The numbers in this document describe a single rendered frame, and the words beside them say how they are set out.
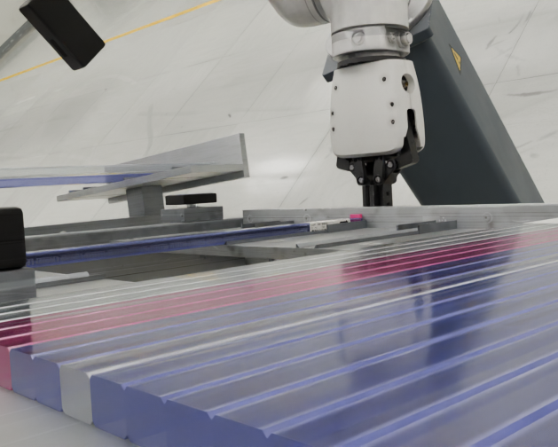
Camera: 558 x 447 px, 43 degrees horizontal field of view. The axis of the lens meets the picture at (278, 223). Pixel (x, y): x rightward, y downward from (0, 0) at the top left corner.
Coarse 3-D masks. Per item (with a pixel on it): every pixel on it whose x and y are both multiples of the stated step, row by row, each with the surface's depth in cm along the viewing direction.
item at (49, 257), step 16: (288, 224) 68; (304, 224) 69; (144, 240) 57; (160, 240) 58; (176, 240) 59; (192, 240) 60; (208, 240) 61; (224, 240) 62; (32, 256) 50; (48, 256) 51; (64, 256) 52; (80, 256) 53; (96, 256) 54; (112, 256) 55
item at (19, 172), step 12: (0, 168) 80; (12, 168) 81; (24, 168) 82; (36, 168) 83; (48, 168) 85; (60, 168) 86; (72, 168) 87; (84, 168) 88; (96, 168) 90; (108, 168) 91; (120, 168) 92; (132, 168) 94; (144, 168) 95; (156, 168) 97; (168, 168) 98
